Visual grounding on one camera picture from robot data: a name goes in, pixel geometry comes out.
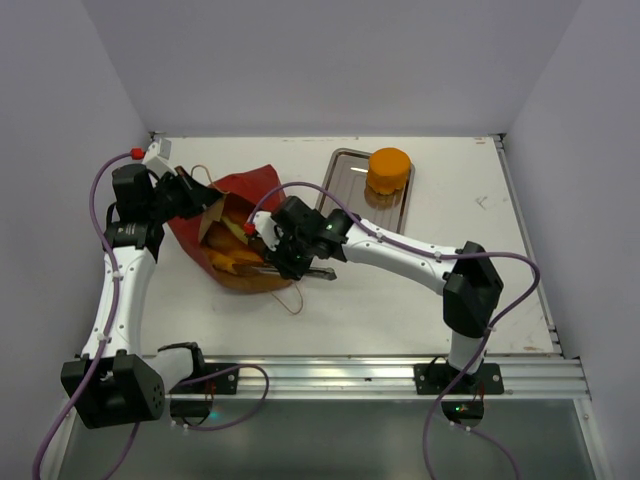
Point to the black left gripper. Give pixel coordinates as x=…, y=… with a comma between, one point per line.
x=197, y=197

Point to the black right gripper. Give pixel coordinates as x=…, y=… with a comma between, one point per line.
x=292, y=257

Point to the metal serving tongs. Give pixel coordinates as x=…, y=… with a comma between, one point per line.
x=322, y=273

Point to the red paper bag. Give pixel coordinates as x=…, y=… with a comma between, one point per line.
x=242, y=192

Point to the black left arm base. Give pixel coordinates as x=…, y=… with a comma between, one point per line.
x=192, y=404

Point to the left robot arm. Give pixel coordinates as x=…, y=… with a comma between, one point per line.
x=131, y=242

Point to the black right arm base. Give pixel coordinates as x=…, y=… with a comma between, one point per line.
x=465, y=403

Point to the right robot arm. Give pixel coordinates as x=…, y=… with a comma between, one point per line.
x=466, y=280

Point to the golden oval bread roll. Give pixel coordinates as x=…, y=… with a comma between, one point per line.
x=225, y=252

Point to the stainless steel tray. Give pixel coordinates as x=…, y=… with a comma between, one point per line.
x=346, y=179

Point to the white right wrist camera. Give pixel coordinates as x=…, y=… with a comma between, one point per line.
x=261, y=227

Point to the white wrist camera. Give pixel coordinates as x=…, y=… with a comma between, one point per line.
x=261, y=227
x=156, y=157

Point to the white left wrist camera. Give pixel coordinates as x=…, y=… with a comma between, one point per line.
x=156, y=157

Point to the aluminium front rail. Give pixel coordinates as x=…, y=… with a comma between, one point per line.
x=325, y=377

